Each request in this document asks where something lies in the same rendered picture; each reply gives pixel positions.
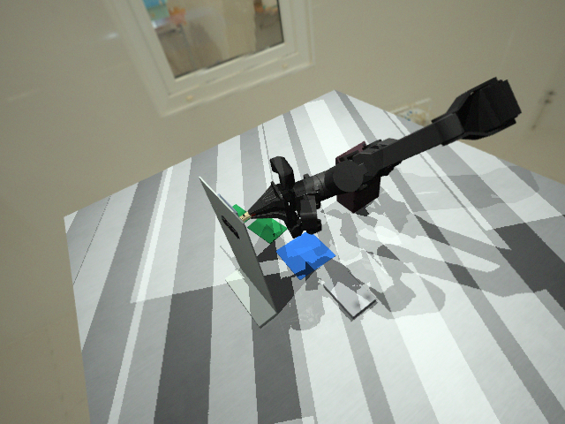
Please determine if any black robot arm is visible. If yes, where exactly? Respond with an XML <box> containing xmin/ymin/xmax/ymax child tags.
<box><xmin>295</xmin><ymin>77</ymin><xmax>522</xmax><ymax>235</ymax></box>

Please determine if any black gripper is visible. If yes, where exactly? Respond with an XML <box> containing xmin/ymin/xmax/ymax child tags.
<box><xmin>248</xmin><ymin>156</ymin><xmax>325</xmax><ymax>238</ymax></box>

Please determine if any green square mat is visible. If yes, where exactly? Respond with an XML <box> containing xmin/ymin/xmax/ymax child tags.
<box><xmin>247</xmin><ymin>218</ymin><xmax>288</xmax><ymax>244</ymax></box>

